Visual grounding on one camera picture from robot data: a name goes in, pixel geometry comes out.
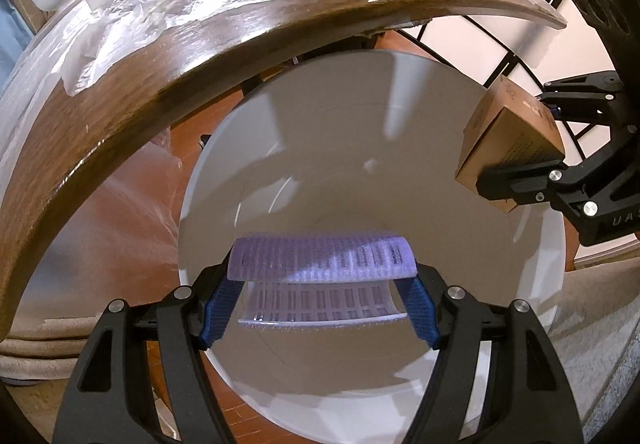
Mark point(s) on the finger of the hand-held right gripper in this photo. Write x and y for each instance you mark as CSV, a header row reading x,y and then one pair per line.
x,y
525,184
585,96

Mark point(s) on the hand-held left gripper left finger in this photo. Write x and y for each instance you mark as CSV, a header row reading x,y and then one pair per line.
x,y
220,309

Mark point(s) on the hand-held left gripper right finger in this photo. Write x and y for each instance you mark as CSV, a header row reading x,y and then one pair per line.
x,y
420,309

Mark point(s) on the small brown cardboard box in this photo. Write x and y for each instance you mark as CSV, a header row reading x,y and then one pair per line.
x,y
505,139

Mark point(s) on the purple bristle sheet white backing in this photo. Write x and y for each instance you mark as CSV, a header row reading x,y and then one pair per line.
x,y
320,256

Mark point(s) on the grey carpet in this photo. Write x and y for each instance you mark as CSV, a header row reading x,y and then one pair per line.
x,y
595,349

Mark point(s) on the beige curtain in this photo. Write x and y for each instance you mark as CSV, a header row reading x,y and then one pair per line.
x,y
40,354

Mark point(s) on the brown wooden table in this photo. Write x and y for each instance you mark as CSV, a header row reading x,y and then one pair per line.
x,y
150,89

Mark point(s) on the clear plastic table cover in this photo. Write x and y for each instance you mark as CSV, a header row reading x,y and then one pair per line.
x,y
200,9

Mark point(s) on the blue curtain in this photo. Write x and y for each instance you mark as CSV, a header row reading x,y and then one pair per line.
x,y
12,34

